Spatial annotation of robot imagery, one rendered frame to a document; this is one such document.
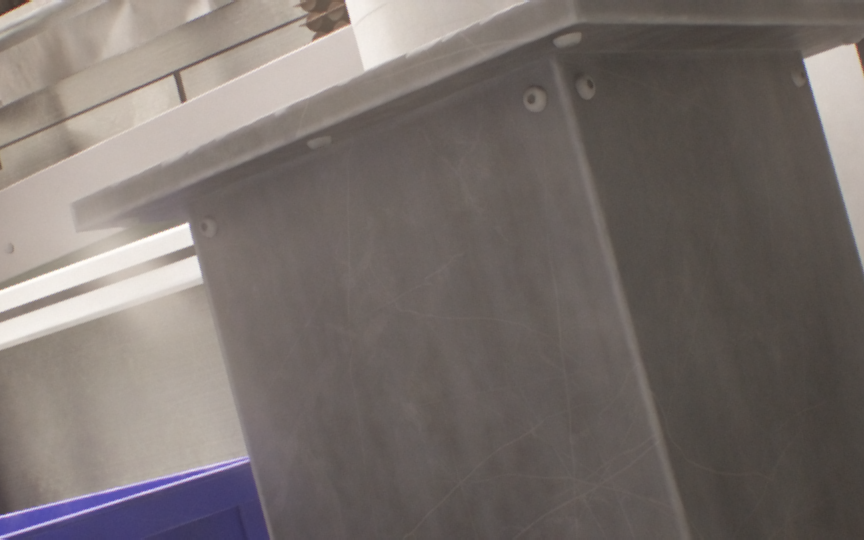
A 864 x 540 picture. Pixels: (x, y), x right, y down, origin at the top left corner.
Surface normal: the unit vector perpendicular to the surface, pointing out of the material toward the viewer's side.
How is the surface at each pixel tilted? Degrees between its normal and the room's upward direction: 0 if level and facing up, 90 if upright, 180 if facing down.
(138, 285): 90
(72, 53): 90
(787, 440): 90
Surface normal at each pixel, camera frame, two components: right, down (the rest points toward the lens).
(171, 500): 0.83, -0.26
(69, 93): -0.51, 0.08
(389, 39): -0.73, 0.15
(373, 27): -0.84, 0.19
